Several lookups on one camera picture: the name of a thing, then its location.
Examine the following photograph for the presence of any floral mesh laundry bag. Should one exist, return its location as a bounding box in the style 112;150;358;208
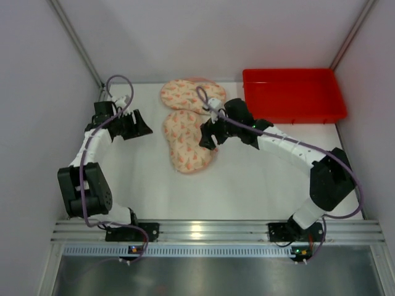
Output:
160;78;227;115

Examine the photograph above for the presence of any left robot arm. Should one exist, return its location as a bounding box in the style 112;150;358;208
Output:
57;101;152;229

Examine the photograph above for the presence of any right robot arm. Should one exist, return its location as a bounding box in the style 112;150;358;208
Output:
199;97;356;233

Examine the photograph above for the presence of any red plastic tray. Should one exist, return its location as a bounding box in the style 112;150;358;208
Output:
243;68;348;124

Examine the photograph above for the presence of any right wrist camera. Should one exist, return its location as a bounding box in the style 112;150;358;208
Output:
206;97;223;123

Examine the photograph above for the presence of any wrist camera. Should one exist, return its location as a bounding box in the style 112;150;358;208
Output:
206;97;223;123
110;95;131;115

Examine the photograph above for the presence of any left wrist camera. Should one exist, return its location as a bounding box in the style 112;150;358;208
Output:
110;95;131;115

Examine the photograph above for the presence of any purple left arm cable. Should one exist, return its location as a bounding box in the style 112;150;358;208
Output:
78;75;151;263

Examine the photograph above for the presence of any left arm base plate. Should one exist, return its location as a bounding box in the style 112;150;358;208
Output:
105;222;160;242

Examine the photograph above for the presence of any aluminium front rail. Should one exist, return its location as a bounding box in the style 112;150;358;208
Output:
51;220;385;245

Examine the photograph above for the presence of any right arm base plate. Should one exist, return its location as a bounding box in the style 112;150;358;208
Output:
267;222;324;242

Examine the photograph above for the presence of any slotted cable duct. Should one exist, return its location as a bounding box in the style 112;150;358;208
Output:
63;244;308;258

